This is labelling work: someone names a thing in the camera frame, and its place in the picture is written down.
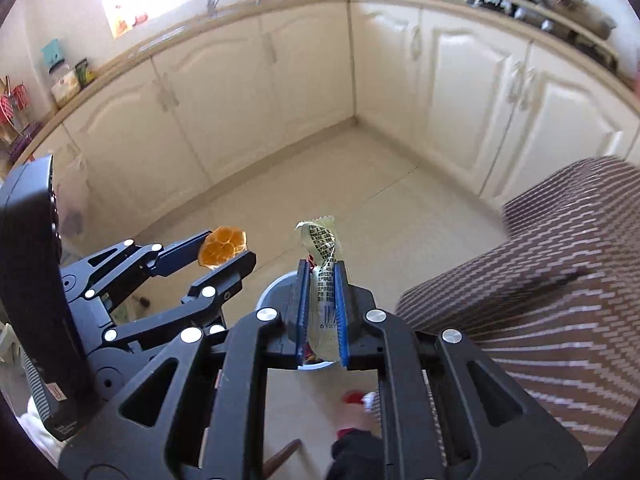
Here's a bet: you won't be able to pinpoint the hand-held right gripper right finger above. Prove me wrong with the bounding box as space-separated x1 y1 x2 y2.
334 260 590 480

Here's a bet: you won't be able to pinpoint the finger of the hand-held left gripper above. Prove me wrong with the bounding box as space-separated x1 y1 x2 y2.
101 251 258 353
61 230 213 308

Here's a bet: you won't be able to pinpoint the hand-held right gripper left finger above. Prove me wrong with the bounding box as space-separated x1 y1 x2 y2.
59 259 312 480

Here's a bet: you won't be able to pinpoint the orange snack wrapper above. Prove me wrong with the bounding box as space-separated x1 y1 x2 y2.
198 226 249 268

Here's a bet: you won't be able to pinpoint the pale green printed wrapper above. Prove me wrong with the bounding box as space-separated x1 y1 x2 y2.
295 215 353 366

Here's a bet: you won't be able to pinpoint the person's foot in red slipper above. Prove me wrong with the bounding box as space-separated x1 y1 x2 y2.
337 389 383 441

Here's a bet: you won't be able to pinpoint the person's dark trouser leg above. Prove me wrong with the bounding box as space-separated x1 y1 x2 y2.
325 427 386 480

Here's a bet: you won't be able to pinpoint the red dish rack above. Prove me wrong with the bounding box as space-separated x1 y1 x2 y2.
0 76 32 161

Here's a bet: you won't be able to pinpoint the wooden chair leg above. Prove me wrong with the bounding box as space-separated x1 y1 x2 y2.
264 438 304 480

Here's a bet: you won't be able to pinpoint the teal lid storage jar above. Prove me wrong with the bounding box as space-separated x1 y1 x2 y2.
40 39 82 109

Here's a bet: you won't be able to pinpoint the green packet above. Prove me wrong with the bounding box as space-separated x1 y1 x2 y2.
75 59 97 87

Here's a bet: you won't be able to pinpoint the cream kitchen cabinets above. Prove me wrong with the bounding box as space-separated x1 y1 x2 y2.
0 0 640 211

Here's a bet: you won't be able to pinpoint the black gas hob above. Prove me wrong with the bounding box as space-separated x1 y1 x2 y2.
467 0 618 63

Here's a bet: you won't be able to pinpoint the steel pan with lid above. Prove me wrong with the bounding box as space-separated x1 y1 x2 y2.
539 0 617 41

